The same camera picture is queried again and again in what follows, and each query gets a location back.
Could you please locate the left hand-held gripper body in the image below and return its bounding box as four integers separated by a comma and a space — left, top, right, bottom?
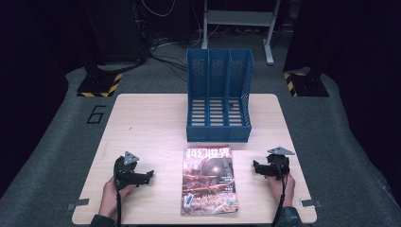
113, 150, 151, 190

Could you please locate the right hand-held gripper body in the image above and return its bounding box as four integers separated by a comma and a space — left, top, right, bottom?
263, 146, 296, 182

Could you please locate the red cover magazine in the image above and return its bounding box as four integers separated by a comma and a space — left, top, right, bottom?
181, 145, 239, 217

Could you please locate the blue plastic file rack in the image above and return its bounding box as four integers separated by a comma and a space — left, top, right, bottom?
185, 47, 254, 144

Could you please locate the person's right hand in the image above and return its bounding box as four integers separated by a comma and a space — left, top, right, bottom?
266, 173, 297, 208

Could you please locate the person's left hand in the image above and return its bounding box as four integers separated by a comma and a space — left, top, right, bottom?
97, 176, 137, 218

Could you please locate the black stand base striped edge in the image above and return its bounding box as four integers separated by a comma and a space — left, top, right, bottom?
283, 70, 330, 98
76, 71, 124, 98

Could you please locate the left hand-held gripper cable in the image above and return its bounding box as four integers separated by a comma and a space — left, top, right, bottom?
114, 181, 124, 227

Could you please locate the hand-held gripper cable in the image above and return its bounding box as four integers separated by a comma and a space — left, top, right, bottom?
114, 181, 124, 227
270, 157, 289, 227

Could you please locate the right hand-held gripper cable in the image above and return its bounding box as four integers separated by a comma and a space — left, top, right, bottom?
270, 157, 289, 227

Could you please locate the grey metal table bracket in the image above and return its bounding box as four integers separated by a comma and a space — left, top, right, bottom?
65, 198, 91, 212
299, 199, 323, 208

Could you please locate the black floor cables bundle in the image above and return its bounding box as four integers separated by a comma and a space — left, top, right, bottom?
147, 33, 203, 83

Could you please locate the white metal desk frame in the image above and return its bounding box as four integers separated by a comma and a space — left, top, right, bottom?
200, 0, 283, 66

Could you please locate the thin white cable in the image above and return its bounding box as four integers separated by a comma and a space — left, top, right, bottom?
140, 0, 177, 18

